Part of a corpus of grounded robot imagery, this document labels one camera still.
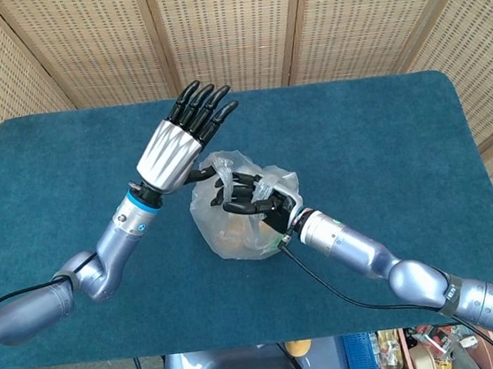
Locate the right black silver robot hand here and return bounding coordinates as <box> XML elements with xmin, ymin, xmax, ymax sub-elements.
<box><xmin>206</xmin><ymin>164</ymin><xmax>307</xmax><ymax>247</ymax></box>

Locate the blue carpet mat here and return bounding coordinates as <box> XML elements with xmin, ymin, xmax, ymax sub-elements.
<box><xmin>0</xmin><ymin>61</ymin><xmax>493</xmax><ymax>369</ymax></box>

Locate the clear plastic bag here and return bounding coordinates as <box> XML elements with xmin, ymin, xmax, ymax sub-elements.
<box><xmin>182</xmin><ymin>142</ymin><xmax>309</xmax><ymax>269</ymax></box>

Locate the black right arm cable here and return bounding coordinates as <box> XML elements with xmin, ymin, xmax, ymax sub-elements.
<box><xmin>279</xmin><ymin>216</ymin><xmax>493</xmax><ymax>369</ymax></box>

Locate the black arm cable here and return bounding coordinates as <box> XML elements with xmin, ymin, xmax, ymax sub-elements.
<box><xmin>279</xmin><ymin>216</ymin><xmax>493</xmax><ymax>369</ymax></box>
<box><xmin>0</xmin><ymin>253</ymin><xmax>104</xmax><ymax>323</ymax></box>

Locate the pink box with clutter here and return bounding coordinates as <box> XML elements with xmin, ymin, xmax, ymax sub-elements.
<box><xmin>396</xmin><ymin>318</ymin><xmax>493</xmax><ymax>369</ymax></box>

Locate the woven bamboo folding screen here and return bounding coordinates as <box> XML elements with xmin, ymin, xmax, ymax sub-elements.
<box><xmin>0</xmin><ymin>0</ymin><xmax>493</xmax><ymax>320</ymax></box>

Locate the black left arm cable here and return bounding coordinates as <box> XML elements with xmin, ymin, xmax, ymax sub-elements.
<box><xmin>0</xmin><ymin>253</ymin><xmax>104</xmax><ymax>323</ymax></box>

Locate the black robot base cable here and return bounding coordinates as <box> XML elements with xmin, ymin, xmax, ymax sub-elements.
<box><xmin>276</xmin><ymin>340</ymin><xmax>308</xmax><ymax>369</ymax></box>

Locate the blue plastic crate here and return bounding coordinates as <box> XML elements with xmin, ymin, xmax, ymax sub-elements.
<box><xmin>342</xmin><ymin>331</ymin><xmax>381</xmax><ymax>369</ymax></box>

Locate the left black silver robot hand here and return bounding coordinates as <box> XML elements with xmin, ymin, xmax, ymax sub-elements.
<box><xmin>127</xmin><ymin>75</ymin><xmax>250</xmax><ymax>197</ymax></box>

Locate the yellow orange fruit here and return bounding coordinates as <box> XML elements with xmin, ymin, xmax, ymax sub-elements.
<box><xmin>284</xmin><ymin>338</ymin><xmax>314</xmax><ymax>360</ymax></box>

